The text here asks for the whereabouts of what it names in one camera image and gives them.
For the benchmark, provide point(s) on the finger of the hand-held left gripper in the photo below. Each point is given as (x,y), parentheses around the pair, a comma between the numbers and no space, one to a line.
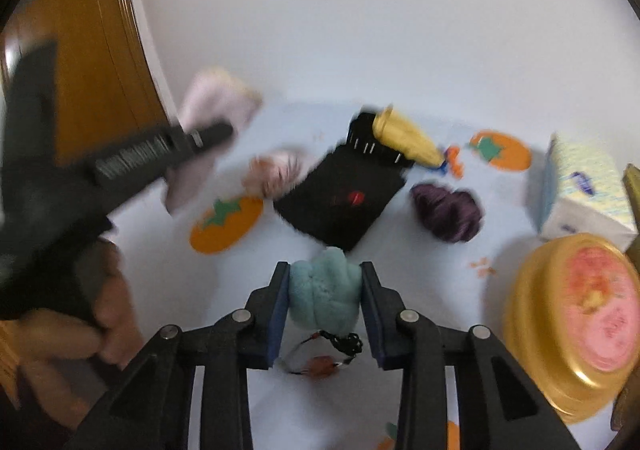
(165,150)

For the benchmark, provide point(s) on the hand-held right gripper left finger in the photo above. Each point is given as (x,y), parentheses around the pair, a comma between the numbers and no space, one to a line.
(280,322)

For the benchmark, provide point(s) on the person's left hand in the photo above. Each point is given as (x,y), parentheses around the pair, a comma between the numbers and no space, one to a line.
(107,310)

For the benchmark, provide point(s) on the pink cloth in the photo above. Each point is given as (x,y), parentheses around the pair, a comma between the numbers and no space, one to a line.
(212,98)

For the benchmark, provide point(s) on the brown wooden door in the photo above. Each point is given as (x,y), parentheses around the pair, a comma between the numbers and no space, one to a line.
(85,55)

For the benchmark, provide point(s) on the round yellow container pink lid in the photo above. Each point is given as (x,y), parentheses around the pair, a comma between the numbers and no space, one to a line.
(570,325)

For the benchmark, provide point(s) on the pink scrunchie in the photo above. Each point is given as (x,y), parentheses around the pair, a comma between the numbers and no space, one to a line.
(277,170)

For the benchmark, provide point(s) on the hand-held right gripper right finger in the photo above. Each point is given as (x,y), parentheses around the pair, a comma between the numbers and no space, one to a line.
(372,322)

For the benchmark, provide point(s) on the yellow sock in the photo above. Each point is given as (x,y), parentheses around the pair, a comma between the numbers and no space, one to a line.
(407,138)

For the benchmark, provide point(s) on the purple scrunchie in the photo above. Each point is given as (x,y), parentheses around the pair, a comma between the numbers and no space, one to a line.
(447,210)

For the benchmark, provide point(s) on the black beaded cloth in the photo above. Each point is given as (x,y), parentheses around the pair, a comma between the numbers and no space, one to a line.
(362,140)

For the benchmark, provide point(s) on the white persimmon print tablecloth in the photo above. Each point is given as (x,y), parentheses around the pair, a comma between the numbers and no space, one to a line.
(425,290)

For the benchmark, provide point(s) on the dotted tissue pack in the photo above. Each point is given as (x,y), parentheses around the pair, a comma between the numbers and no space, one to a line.
(582,190)

